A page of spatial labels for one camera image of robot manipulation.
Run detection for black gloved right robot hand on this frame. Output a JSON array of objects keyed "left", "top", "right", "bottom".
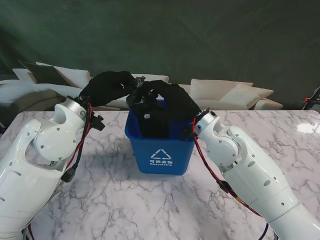
[{"left": 142, "top": 79, "right": 202, "bottom": 123}]

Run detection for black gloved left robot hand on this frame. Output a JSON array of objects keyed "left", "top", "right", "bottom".
[{"left": 79, "top": 70, "right": 137, "bottom": 108}]

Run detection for black plastic garbage bag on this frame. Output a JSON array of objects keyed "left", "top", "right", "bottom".
[{"left": 126, "top": 74, "right": 173, "bottom": 140}]

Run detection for blue plastic recycling bin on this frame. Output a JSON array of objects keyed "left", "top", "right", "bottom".
[{"left": 124, "top": 99, "right": 201, "bottom": 176}]

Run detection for white sofa back cushion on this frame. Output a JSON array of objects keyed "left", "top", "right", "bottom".
[
  {"left": 12, "top": 67, "right": 38, "bottom": 82},
  {"left": 131, "top": 73, "right": 170, "bottom": 84},
  {"left": 36, "top": 61, "right": 91, "bottom": 90}
]

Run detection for dark grey cushion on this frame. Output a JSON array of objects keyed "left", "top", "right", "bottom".
[{"left": 18, "top": 59, "right": 76, "bottom": 87}]

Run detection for beige cushion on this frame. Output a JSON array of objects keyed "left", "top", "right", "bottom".
[{"left": 221, "top": 83, "right": 275, "bottom": 105}]

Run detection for long white sofa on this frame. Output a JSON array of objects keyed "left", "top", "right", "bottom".
[{"left": 0, "top": 67, "right": 171, "bottom": 112}]

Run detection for black tripod with orange clip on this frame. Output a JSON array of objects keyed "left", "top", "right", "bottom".
[{"left": 298, "top": 86, "right": 320, "bottom": 111}]

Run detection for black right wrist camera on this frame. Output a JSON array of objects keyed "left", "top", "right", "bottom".
[{"left": 181, "top": 124, "right": 198, "bottom": 141}]

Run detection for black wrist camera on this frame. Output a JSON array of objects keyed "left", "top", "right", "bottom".
[
  {"left": 181, "top": 124, "right": 198, "bottom": 141},
  {"left": 91, "top": 114, "right": 106, "bottom": 132}
]

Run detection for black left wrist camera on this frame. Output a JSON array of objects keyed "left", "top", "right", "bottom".
[{"left": 91, "top": 114, "right": 106, "bottom": 132}]

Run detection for left arm red black cables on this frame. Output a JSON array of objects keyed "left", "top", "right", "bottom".
[{"left": 22, "top": 102, "right": 95, "bottom": 240}]

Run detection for arm red black cables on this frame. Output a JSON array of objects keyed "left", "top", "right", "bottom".
[
  {"left": 22, "top": 102, "right": 95, "bottom": 240},
  {"left": 191, "top": 117, "right": 278, "bottom": 240}
]

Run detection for right arm red black cables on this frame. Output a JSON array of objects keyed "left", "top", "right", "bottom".
[{"left": 191, "top": 117, "right": 278, "bottom": 240}]

